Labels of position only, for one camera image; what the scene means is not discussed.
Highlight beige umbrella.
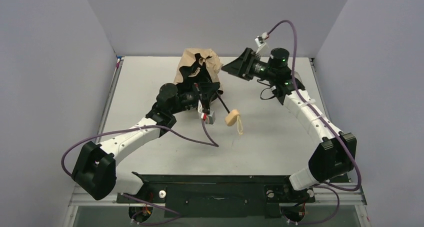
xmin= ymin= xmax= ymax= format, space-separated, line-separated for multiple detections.
xmin=173 ymin=47 xmax=244 ymax=135

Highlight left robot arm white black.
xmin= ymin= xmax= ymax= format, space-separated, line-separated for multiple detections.
xmin=68 ymin=82 xmax=220 ymax=200

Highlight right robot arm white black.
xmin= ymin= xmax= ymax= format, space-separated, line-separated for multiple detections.
xmin=221 ymin=48 xmax=357 ymax=191

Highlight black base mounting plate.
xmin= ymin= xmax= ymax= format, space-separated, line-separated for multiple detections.
xmin=134 ymin=174 xmax=316 ymax=218

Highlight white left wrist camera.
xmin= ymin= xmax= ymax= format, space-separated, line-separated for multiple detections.
xmin=197 ymin=100 xmax=216 ymax=125

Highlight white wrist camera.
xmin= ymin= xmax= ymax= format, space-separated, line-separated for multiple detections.
xmin=197 ymin=100 xmax=216 ymax=125
xmin=254 ymin=32 xmax=269 ymax=57

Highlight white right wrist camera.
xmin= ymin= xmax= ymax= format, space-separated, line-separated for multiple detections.
xmin=254 ymin=32 xmax=269 ymax=57

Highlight aluminium front rail frame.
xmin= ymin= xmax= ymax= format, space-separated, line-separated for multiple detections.
xmin=64 ymin=179 xmax=371 ymax=227

